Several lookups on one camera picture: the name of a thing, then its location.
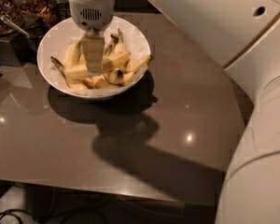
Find black floor cables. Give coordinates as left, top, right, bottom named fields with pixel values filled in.
left=0, top=208, right=35, bottom=224

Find upright banana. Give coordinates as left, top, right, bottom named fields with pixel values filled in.
left=111, top=30, right=126, bottom=54
left=64, top=41, right=80, bottom=68

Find right upright banana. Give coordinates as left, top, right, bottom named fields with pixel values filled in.
left=111, top=30, right=126, bottom=54

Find left upright banana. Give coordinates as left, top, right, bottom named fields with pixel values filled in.
left=64, top=41, right=80, bottom=68

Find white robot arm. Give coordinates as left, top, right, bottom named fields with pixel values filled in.
left=147, top=0, right=280, bottom=224

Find metal scoop handle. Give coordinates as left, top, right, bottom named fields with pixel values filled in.
left=0, top=15, right=30, bottom=38

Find right side banana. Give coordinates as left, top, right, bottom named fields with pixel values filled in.
left=126, top=55, right=152, bottom=73

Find long top banana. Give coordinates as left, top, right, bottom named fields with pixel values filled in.
left=63, top=50, right=131, bottom=79

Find bottom left banana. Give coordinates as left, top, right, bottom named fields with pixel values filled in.
left=50, top=57, right=88, bottom=90

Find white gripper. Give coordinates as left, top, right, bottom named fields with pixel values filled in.
left=68, top=0, right=115, bottom=76

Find white bowl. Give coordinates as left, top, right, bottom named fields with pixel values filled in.
left=37, top=16, right=150, bottom=100

